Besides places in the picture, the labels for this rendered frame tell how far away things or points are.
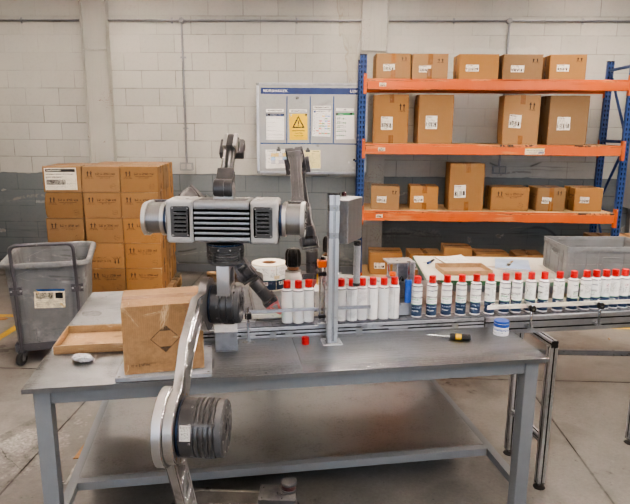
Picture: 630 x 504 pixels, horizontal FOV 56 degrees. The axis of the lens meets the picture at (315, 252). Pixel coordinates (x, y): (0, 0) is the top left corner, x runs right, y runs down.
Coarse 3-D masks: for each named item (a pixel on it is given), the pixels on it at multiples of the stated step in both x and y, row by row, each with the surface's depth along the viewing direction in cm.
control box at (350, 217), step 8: (344, 200) 252; (352, 200) 255; (360, 200) 263; (344, 208) 252; (352, 208) 255; (360, 208) 264; (344, 216) 253; (352, 216) 256; (360, 216) 265; (344, 224) 253; (352, 224) 257; (360, 224) 266; (344, 232) 254; (352, 232) 258; (360, 232) 267; (344, 240) 255; (352, 240) 259
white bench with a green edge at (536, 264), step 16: (416, 256) 459; (432, 256) 459; (432, 272) 408; (496, 272) 410; (512, 272) 410; (528, 272) 411; (496, 288) 393; (544, 352) 433; (560, 352) 432; (576, 352) 432; (592, 352) 432; (608, 352) 431; (624, 352) 431
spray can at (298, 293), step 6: (300, 282) 271; (294, 288) 273; (300, 288) 272; (294, 294) 272; (300, 294) 272; (294, 300) 273; (300, 300) 272; (294, 306) 273; (300, 306) 273; (294, 312) 274; (300, 312) 273; (294, 318) 274; (300, 318) 274
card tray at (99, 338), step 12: (108, 324) 276; (120, 324) 277; (60, 336) 259; (72, 336) 270; (84, 336) 270; (96, 336) 270; (108, 336) 270; (120, 336) 270; (60, 348) 249; (72, 348) 250; (84, 348) 251; (96, 348) 252; (108, 348) 252; (120, 348) 253
